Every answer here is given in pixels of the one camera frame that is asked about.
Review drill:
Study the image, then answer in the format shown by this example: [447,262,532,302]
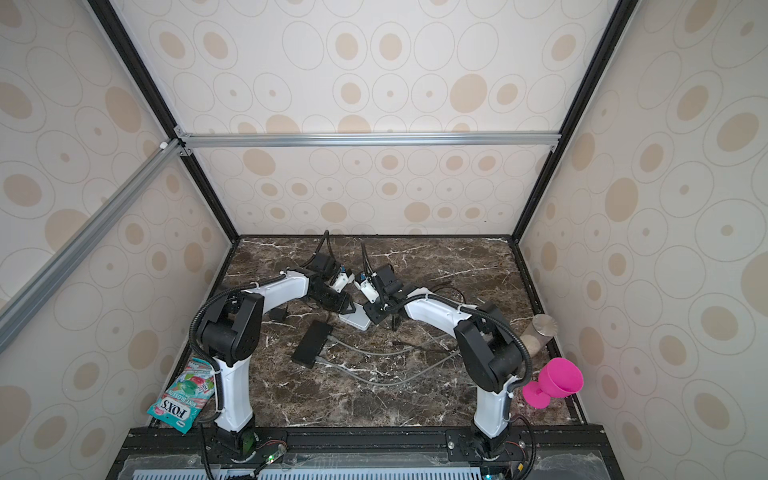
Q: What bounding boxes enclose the white rectangular box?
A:
[338,303,372,331]

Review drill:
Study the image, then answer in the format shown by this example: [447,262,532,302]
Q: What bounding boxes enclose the black network switch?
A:
[291,320,333,369]

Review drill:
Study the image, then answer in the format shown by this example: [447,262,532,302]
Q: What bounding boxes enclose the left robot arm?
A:
[188,231,356,456]

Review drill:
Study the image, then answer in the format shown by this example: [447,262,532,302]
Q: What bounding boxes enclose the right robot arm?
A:
[354,265,533,457]

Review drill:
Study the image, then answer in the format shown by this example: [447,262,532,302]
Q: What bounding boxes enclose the black power adapter near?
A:
[268,306,288,323]

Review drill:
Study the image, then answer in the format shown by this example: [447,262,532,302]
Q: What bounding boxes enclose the aluminium crossbar back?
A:
[181,131,561,148]

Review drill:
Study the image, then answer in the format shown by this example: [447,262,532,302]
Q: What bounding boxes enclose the aluminium crossbar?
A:
[1,139,182,350]
[181,131,561,148]

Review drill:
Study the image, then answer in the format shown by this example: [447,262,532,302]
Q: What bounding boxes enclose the pink silicone funnel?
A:
[522,358,585,409]

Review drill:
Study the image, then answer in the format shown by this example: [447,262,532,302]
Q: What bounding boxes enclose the green snack packet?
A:
[147,358,215,434]

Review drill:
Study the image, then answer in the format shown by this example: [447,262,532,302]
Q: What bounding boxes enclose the aluminium crossbar left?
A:
[1,139,182,350]

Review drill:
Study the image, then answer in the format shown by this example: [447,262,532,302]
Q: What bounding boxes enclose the black ethernet cable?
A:
[389,281,475,352]

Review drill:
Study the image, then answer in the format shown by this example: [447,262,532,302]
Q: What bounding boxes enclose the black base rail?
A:
[107,424,623,479]

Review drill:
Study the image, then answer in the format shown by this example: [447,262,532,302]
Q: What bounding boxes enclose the black corner frame post left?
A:
[87,0,240,243]

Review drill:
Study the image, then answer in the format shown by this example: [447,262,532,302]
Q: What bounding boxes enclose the black corner frame post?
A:
[87,0,240,243]
[510,0,639,245]

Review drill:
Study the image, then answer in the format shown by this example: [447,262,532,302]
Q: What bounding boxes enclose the black corner frame post right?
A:
[510,0,639,245]

